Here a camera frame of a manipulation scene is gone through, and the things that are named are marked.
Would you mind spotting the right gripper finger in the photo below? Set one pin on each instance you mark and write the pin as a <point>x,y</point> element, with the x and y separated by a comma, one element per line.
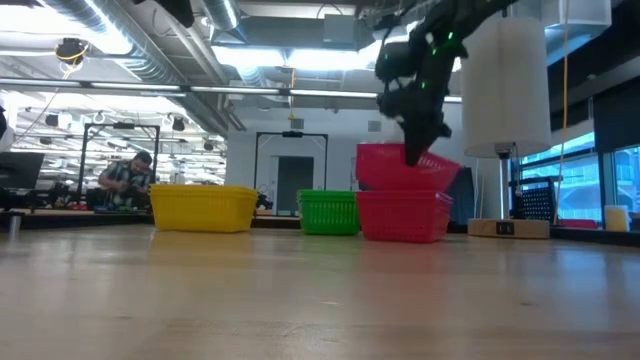
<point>426,137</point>
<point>411,140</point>

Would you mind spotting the red plastic basket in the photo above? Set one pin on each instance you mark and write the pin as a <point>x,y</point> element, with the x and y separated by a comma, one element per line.
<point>400,220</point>
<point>400,193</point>
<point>382,167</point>

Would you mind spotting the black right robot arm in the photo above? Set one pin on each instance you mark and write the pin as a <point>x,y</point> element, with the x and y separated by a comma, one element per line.
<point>465,20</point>

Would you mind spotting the black cabinet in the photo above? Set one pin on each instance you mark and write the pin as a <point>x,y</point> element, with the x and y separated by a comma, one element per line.
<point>462,200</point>

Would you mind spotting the white shade table lamp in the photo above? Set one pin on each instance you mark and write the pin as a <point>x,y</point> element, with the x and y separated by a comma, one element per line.
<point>505,85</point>

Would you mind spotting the dark grey door panel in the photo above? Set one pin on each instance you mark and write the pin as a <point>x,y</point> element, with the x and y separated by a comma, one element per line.
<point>295,180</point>

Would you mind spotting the black pegboard panel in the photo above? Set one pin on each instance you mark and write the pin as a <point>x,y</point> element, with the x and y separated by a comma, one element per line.
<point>537,202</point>

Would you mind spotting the red flat object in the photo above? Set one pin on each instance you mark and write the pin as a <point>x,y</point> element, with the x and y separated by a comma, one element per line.
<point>577,223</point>

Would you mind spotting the yellow cylindrical cup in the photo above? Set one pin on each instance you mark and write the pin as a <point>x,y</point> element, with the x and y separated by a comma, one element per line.
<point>616,218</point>

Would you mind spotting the yellow plastic basket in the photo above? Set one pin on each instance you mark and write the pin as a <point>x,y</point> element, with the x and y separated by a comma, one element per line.
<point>202,212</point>

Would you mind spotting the long ceiling light bar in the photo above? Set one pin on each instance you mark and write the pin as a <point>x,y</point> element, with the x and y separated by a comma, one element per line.
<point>135,86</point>

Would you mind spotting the person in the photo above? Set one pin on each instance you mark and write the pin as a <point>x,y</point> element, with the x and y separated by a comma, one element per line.
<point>122,180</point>

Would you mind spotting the black computer monitor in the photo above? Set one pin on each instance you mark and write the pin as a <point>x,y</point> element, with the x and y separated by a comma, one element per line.
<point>20,170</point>

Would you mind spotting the black rectangular rig frame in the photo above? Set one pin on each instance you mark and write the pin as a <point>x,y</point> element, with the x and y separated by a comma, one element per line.
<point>291,134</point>

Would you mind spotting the silver ceiling duct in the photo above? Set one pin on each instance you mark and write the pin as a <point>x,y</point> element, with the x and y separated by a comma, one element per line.
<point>160,55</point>

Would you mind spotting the black metal stand frame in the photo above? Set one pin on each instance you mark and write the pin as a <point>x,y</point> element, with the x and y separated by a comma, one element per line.
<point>82,160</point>

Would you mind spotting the black ceiling camera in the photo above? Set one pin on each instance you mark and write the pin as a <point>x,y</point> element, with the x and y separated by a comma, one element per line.
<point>71,50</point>

